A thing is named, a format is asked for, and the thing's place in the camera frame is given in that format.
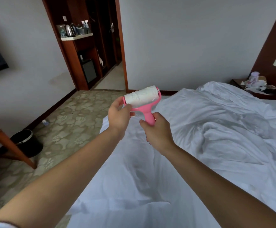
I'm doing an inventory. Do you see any black minibar fridge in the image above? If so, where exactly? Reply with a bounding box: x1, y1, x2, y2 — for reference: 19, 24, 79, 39
81, 59, 99, 85

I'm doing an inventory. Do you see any white duvet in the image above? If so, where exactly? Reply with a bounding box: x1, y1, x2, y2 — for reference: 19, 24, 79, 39
166, 82, 276, 221

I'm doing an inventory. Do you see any person's left hand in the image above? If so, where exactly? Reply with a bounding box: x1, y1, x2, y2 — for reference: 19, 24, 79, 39
107, 96, 136, 140

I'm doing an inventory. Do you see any silver electric kettle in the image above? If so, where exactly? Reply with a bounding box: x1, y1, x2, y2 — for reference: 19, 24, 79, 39
65, 23, 78, 37

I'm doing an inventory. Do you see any person's right forearm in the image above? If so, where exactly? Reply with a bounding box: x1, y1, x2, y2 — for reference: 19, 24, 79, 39
163, 146, 276, 228

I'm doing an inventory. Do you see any pink lint roller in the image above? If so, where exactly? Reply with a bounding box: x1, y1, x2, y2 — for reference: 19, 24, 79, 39
123, 85, 163, 126

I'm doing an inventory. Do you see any person's right hand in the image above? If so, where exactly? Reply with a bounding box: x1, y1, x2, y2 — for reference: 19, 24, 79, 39
139, 112, 177, 156

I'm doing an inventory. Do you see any dark wooden wall panel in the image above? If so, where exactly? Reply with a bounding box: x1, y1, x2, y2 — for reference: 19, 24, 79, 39
249, 0, 276, 100

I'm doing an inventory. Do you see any person's left forearm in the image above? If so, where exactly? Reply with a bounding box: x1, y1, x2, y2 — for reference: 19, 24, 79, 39
0, 130, 124, 228

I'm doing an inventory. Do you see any white bed sheet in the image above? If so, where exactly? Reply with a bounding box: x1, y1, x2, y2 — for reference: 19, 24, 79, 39
67, 82, 276, 228

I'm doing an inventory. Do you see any dark wooden nightstand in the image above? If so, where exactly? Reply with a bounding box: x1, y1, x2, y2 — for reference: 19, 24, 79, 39
230, 78, 276, 100

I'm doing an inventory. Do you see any brown wooden desk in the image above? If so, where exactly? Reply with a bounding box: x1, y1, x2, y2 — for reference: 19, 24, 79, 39
0, 118, 38, 170

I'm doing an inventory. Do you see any black waste bin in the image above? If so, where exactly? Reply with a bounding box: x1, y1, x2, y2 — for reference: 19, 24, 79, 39
10, 129, 44, 158

